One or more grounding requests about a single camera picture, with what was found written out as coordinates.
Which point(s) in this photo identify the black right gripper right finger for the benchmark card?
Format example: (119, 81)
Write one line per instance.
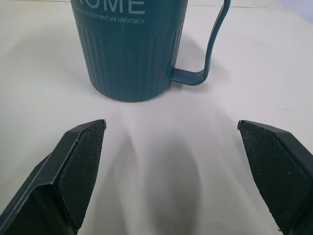
(276, 176)

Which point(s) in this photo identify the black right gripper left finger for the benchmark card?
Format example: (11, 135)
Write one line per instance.
(61, 181)

